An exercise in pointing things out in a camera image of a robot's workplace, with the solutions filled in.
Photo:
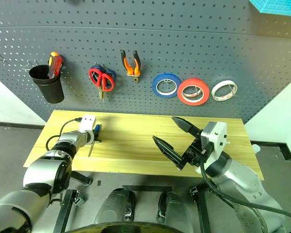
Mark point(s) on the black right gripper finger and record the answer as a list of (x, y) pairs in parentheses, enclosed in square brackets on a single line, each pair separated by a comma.
[(167, 150), (186, 127)]

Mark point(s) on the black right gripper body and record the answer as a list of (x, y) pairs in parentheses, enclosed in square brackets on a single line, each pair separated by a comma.
[(194, 154)]

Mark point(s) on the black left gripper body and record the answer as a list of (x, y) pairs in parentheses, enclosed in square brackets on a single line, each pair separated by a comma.
[(97, 138)]

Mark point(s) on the orange black pliers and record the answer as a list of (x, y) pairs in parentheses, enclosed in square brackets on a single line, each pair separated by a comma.
[(132, 68)]

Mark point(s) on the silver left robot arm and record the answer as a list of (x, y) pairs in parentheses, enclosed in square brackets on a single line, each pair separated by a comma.
[(43, 167)]

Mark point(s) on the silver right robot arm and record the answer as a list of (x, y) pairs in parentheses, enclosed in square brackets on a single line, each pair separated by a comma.
[(242, 177)]

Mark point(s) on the red tape roll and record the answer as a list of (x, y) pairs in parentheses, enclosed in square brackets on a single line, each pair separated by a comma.
[(180, 93)]

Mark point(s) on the white tape roll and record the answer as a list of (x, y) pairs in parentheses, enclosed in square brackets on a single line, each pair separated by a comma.
[(214, 89)]

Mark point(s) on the blue tape roll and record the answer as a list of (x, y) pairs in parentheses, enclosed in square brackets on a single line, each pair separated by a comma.
[(155, 85)]

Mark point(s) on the dark grey metal pegboard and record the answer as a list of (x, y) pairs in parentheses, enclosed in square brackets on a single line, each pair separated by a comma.
[(145, 36)]

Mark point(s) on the black floor bar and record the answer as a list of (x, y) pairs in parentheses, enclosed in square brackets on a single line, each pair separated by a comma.
[(148, 188)]

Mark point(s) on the dark grey rounded shell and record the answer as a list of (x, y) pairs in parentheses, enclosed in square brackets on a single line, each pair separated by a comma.
[(174, 208), (116, 208)]

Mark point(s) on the white table corner cap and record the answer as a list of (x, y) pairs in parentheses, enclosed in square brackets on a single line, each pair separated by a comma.
[(255, 148)]

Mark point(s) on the black plastic cup holder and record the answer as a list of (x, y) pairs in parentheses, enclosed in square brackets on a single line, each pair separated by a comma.
[(51, 92)]

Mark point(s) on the teal box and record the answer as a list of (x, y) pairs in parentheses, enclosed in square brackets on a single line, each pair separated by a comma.
[(276, 6)]

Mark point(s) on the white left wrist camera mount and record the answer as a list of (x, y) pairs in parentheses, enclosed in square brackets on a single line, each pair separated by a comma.
[(87, 122)]

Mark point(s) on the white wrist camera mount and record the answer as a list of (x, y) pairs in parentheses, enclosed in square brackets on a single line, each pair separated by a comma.
[(214, 138), (87, 122)]

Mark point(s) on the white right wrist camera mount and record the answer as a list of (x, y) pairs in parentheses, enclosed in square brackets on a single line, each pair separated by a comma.
[(214, 138)]

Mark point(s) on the black metal table frame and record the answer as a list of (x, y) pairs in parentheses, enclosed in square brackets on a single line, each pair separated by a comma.
[(63, 213)]

